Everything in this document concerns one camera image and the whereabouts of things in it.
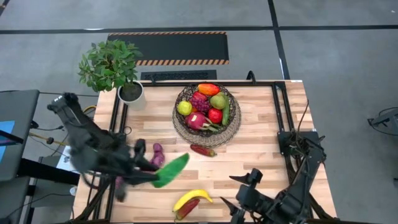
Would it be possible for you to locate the white printed paper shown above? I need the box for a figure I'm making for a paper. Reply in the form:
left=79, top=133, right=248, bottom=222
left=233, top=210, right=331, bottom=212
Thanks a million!
left=55, top=154, right=75, bottom=174

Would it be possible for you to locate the black desk crossbar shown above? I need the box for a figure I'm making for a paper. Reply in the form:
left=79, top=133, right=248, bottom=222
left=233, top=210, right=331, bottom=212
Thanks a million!
left=17, top=157, right=81, bottom=187

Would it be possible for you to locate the black tripod stand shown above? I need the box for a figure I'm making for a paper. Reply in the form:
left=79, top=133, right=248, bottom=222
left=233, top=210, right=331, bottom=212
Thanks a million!
left=367, top=106, right=398, bottom=136

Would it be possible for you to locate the yellow-green apple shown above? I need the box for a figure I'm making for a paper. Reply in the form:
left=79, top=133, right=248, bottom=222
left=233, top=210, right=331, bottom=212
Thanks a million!
left=177, top=100, right=193, bottom=116

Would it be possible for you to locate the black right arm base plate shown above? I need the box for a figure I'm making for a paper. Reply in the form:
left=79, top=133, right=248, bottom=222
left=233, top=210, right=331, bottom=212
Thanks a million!
left=277, top=131, right=323, bottom=157

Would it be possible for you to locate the black metal table frame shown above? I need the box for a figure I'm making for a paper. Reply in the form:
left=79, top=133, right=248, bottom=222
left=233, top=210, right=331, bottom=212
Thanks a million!
left=73, top=79, right=340, bottom=224

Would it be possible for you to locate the green leafy plant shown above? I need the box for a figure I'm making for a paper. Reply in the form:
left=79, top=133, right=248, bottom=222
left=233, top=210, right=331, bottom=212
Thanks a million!
left=77, top=39, right=144, bottom=93

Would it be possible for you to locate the white plant pot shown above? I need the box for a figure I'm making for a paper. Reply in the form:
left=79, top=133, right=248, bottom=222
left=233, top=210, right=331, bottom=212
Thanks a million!
left=117, top=80, right=147, bottom=111

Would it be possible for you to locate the pink dragon fruit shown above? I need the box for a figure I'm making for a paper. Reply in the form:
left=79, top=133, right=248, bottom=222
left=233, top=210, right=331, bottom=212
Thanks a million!
left=184, top=111, right=222, bottom=133

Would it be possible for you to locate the purple grape bunch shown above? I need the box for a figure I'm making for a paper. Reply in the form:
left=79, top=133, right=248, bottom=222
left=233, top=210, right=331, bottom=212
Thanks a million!
left=189, top=96, right=213, bottom=113

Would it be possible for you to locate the green cucumber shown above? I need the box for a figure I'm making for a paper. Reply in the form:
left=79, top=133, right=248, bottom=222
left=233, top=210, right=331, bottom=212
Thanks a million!
left=221, top=93, right=231, bottom=126

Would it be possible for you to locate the dark red chili pepper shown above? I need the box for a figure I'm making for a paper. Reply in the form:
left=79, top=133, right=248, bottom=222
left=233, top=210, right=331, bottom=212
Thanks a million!
left=190, top=144, right=218, bottom=158
left=174, top=198, right=201, bottom=221

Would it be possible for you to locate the grey desk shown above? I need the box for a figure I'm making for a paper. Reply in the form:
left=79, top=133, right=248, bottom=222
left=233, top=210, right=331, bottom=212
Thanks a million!
left=0, top=89, right=40, bottom=183

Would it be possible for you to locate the dark wire basket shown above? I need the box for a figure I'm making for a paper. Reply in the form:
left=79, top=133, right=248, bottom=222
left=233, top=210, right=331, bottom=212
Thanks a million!
left=172, top=83, right=237, bottom=138

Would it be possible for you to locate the orange-red mango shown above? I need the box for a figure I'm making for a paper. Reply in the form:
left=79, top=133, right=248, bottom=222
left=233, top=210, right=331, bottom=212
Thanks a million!
left=197, top=83, right=221, bottom=96

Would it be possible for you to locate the red pomegranate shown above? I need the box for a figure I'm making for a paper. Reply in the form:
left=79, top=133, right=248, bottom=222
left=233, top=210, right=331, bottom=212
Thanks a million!
left=207, top=108, right=223, bottom=124

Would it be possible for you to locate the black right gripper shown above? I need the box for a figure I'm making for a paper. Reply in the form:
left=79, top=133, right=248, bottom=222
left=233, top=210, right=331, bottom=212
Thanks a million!
left=220, top=169, right=266, bottom=224

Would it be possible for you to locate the black hazard-striped floor mat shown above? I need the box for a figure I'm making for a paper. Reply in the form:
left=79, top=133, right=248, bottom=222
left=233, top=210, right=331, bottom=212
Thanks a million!
left=107, top=30, right=230, bottom=67

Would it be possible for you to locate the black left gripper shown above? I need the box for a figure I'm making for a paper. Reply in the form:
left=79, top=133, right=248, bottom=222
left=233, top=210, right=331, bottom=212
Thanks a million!
left=123, top=138, right=160, bottom=187

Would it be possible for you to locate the yellow banana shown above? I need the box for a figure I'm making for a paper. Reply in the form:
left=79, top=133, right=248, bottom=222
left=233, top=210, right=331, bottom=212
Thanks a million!
left=172, top=189, right=214, bottom=213

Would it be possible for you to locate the round woven straw placemat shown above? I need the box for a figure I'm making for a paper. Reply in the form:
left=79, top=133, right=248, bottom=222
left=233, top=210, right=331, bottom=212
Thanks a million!
left=172, top=99, right=242, bottom=149

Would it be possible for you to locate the green pear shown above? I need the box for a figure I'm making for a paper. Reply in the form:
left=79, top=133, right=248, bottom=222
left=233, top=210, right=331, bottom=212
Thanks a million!
left=210, top=93, right=227, bottom=110

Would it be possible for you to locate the purple onion braid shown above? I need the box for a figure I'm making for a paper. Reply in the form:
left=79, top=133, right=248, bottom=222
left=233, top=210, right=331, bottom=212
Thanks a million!
left=114, top=142, right=166, bottom=203

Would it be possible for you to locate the watermelon slice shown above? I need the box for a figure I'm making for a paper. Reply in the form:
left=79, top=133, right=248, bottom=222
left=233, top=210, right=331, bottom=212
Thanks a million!
left=151, top=152, right=190, bottom=189

